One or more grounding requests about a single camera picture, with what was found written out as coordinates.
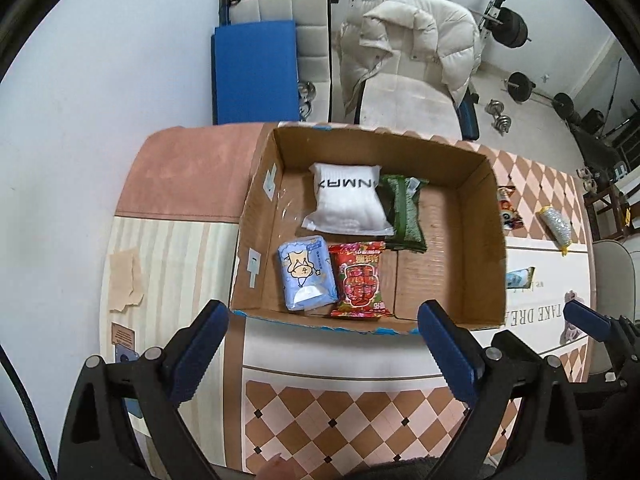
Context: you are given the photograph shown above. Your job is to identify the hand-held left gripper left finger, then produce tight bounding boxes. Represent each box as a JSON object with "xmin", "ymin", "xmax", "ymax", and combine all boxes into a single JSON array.
[{"xmin": 57, "ymin": 299, "xmax": 230, "ymax": 480}]

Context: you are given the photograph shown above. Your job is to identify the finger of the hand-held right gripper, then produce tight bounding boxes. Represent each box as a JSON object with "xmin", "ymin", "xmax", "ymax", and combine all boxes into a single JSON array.
[{"xmin": 563, "ymin": 299, "xmax": 640, "ymax": 387}]

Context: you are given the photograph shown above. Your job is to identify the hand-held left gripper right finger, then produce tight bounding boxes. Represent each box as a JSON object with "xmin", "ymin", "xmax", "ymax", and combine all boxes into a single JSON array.
[{"xmin": 417, "ymin": 299, "xmax": 587, "ymax": 480}]

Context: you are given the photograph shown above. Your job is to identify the brown cardboard box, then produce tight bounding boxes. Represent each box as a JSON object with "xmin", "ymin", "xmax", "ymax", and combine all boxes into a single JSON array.
[{"xmin": 228, "ymin": 122, "xmax": 509, "ymax": 336}]

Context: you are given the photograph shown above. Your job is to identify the small purple soft toy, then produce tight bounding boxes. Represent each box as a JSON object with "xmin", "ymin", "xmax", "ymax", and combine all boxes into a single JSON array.
[{"xmin": 561, "ymin": 290, "xmax": 583, "ymax": 345}]

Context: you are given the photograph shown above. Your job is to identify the green soft packet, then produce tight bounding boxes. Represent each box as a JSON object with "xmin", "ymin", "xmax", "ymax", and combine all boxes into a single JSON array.
[{"xmin": 377, "ymin": 174, "xmax": 430, "ymax": 253}]

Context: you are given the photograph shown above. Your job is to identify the white soft packet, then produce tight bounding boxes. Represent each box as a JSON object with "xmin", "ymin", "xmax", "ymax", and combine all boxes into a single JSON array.
[{"xmin": 302, "ymin": 162, "xmax": 396, "ymax": 237}]

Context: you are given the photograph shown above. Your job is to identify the white armchair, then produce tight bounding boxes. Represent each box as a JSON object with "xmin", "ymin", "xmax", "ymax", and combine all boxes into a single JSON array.
[{"xmin": 591, "ymin": 239, "xmax": 640, "ymax": 323}]

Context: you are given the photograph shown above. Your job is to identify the brown label tag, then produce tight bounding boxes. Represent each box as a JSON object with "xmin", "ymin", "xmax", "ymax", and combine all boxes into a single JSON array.
[{"xmin": 111, "ymin": 322, "xmax": 136, "ymax": 348}]

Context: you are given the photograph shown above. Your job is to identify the light blue packet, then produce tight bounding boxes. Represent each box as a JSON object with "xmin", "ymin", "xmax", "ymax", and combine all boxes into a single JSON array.
[{"xmin": 505, "ymin": 266, "xmax": 537, "ymax": 291}]

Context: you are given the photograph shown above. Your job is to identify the silver yellow packet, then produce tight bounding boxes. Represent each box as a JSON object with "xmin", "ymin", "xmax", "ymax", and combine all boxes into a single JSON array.
[{"xmin": 537, "ymin": 205, "xmax": 574, "ymax": 256}]

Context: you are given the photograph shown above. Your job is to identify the tan paper scrap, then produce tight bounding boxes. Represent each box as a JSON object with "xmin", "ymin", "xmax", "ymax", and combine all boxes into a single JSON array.
[{"xmin": 108, "ymin": 247, "xmax": 146, "ymax": 314}]

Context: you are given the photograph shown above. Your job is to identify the dark wooden stool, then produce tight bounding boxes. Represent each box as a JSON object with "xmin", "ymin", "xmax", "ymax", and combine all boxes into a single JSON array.
[{"xmin": 584, "ymin": 182, "xmax": 637, "ymax": 243}]

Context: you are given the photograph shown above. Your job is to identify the red snack packet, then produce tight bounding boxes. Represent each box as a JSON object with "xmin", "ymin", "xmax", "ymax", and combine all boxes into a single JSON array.
[{"xmin": 328, "ymin": 240, "xmax": 396, "ymax": 319}]

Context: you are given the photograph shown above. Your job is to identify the colourful cartoon packet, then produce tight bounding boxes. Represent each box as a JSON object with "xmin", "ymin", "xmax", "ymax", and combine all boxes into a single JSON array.
[{"xmin": 496, "ymin": 185, "xmax": 525, "ymax": 232}]

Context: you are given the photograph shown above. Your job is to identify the blue cartoon tissue pack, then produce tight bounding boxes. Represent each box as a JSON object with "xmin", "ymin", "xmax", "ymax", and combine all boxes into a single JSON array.
[{"xmin": 277, "ymin": 234, "xmax": 339, "ymax": 313}]

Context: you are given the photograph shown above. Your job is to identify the white shoes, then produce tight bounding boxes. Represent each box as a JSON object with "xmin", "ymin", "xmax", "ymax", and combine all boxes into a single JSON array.
[{"xmin": 576, "ymin": 164, "xmax": 600, "ymax": 193}]

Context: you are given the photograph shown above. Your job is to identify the black exercise machine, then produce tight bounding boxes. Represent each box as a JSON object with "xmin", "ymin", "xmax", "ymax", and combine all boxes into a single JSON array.
[{"xmin": 567, "ymin": 57, "xmax": 640, "ymax": 181}]

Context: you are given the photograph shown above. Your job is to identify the barbell with round black plates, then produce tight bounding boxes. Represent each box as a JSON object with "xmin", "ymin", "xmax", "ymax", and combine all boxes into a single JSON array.
[{"xmin": 506, "ymin": 72, "xmax": 575, "ymax": 122}]

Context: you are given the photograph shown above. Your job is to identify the white upholstered chair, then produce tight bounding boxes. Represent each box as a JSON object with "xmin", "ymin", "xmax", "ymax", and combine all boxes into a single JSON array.
[{"xmin": 356, "ymin": 52, "xmax": 462, "ymax": 140}]

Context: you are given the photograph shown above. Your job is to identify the chrome dumbbell pair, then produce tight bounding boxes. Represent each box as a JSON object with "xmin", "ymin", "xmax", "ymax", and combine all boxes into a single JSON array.
[{"xmin": 298, "ymin": 81, "xmax": 318, "ymax": 122}]

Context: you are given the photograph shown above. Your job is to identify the blue folded exercise mat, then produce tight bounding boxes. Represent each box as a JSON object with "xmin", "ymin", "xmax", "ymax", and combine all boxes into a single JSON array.
[{"xmin": 210, "ymin": 19, "xmax": 301, "ymax": 126}]

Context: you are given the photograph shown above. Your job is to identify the angled barbell on rack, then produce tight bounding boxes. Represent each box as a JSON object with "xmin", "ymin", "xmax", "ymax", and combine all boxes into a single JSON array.
[{"xmin": 470, "ymin": 0, "xmax": 533, "ymax": 52}]

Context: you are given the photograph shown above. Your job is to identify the white down jacket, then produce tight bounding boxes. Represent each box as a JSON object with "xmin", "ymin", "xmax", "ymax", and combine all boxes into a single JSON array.
[{"xmin": 338, "ymin": 0, "xmax": 484, "ymax": 112}]

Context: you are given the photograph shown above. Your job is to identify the white padded bench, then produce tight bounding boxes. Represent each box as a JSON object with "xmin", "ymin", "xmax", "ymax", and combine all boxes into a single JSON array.
[{"xmin": 219, "ymin": 0, "xmax": 334, "ymax": 124}]

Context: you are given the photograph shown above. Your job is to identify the black cable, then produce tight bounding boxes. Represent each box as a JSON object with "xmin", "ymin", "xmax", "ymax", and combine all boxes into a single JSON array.
[{"xmin": 0, "ymin": 345, "xmax": 48, "ymax": 480}]

